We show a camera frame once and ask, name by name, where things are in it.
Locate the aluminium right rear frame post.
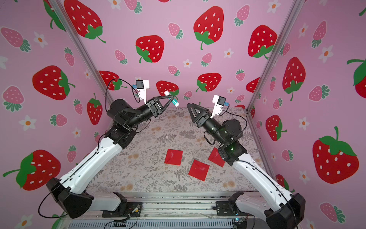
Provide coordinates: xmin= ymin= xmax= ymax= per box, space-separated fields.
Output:
xmin=246 ymin=0 xmax=305 ymax=113

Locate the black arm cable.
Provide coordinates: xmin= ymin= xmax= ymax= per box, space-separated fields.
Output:
xmin=104 ymin=78 xmax=141 ymax=112
xmin=222 ymin=107 xmax=248 ymax=129

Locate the aluminium left rear frame post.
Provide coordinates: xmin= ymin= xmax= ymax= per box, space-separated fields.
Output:
xmin=50 ymin=0 xmax=114 ymax=110

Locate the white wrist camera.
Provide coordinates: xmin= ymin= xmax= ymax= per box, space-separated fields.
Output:
xmin=211 ymin=95 xmax=230 ymax=118
xmin=133 ymin=80 xmax=150 ymax=104

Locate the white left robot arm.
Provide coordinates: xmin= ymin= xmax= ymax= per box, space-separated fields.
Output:
xmin=47 ymin=95 xmax=179 ymax=219

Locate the red envelope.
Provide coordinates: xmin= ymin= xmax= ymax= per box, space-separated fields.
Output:
xmin=208 ymin=148 xmax=226 ymax=168
xmin=188 ymin=160 xmax=210 ymax=181
xmin=165 ymin=149 xmax=183 ymax=166

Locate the aluminium frame post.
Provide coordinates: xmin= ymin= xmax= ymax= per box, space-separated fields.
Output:
xmin=50 ymin=0 xmax=114 ymax=110
xmin=246 ymin=0 xmax=305 ymax=113

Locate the green white glue stick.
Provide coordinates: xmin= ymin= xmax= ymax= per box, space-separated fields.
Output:
xmin=165 ymin=91 xmax=180 ymax=107

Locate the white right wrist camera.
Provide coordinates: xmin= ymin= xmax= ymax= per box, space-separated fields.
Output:
xmin=211 ymin=95 xmax=230 ymax=118

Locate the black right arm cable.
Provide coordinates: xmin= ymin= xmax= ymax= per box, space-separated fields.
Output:
xmin=222 ymin=107 xmax=248 ymax=129

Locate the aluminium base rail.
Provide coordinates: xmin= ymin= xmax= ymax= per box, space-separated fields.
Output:
xmin=59 ymin=192 xmax=257 ymax=229

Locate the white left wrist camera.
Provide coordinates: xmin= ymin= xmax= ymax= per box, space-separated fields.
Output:
xmin=133 ymin=80 xmax=150 ymax=104

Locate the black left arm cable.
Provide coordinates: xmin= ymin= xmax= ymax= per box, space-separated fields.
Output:
xmin=104 ymin=78 xmax=141 ymax=112

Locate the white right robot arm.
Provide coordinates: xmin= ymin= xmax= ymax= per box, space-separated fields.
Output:
xmin=187 ymin=104 xmax=306 ymax=229

